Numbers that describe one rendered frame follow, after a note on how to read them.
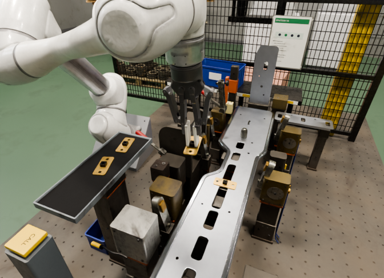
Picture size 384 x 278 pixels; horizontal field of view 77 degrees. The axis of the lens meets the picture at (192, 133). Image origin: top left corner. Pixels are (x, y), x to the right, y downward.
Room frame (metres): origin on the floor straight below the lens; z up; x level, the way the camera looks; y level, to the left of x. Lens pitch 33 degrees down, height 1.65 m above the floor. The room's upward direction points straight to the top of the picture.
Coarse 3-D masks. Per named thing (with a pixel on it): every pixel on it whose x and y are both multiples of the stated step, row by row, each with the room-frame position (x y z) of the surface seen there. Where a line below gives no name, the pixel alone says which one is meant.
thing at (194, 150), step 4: (192, 136) 0.61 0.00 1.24; (192, 140) 0.59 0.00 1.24; (200, 140) 0.59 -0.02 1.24; (192, 144) 0.56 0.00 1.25; (188, 148) 0.55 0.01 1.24; (192, 148) 0.55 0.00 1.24; (196, 148) 0.55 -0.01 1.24; (184, 152) 0.54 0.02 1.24; (188, 152) 0.54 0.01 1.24; (192, 152) 0.54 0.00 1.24; (196, 152) 0.53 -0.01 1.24
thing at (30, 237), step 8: (24, 232) 0.34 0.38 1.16; (32, 232) 0.34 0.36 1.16; (40, 232) 0.34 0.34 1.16; (16, 240) 0.32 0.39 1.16; (24, 240) 0.32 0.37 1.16; (32, 240) 0.32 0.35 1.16; (40, 240) 0.33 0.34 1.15; (8, 248) 0.31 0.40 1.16; (16, 248) 0.30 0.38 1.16; (24, 248) 0.30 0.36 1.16; (32, 248) 0.31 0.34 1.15; (24, 256) 0.29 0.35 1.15
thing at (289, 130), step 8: (288, 128) 0.98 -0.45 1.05; (296, 128) 0.98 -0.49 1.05; (280, 136) 0.96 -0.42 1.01; (288, 136) 0.94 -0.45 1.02; (296, 136) 0.93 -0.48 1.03; (280, 144) 0.95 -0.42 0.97; (288, 144) 0.94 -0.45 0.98; (296, 144) 0.93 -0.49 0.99; (288, 152) 0.94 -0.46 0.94; (296, 152) 0.94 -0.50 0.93; (288, 160) 0.94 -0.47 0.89; (288, 168) 0.93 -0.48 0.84
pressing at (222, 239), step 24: (240, 120) 1.13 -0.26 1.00; (264, 120) 1.13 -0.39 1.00; (264, 144) 0.91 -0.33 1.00; (240, 168) 0.75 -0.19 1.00; (216, 192) 0.62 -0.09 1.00; (240, 192) 0.62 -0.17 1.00; (192, 216) 0.51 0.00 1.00; (240, 216) 0.52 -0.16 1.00; (168, 240) 0.43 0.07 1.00; (192, 240) 0.43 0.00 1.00; (216, 240) 0.43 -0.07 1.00; (168, 264) 0.36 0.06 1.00; (192, 264) 0.36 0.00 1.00; (216, 264) 0.36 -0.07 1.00
